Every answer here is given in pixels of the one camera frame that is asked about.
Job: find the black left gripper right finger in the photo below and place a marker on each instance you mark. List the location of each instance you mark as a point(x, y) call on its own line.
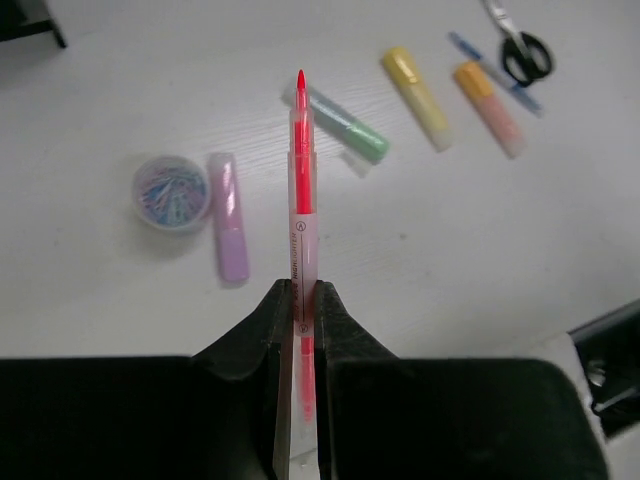
point(383, 417)

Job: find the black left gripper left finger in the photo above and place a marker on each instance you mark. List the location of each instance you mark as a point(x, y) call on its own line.
point(223, 413)

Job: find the purple highlighter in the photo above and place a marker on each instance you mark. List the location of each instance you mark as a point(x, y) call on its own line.
point(228, 224)

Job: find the paper clip tub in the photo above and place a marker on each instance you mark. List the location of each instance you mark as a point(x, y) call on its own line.
point(171, 194)

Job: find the clear small cap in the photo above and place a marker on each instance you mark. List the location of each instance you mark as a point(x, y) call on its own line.
point(361, 167)

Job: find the green highlighter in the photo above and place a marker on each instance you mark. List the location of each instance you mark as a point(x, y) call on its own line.
point(353, 133)

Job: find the yellow highlighter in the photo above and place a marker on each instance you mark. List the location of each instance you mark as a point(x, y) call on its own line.
point(403, 71)

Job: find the orange highlighter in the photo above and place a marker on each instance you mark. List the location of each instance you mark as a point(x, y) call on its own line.
point(476, 86)

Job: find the blue pen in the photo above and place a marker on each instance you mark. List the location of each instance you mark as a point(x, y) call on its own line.
point(497, 75)

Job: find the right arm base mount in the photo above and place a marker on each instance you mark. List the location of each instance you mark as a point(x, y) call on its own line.
point(608, 352)

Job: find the black handled scissors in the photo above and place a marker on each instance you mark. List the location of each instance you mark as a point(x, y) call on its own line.
point(524, 56)

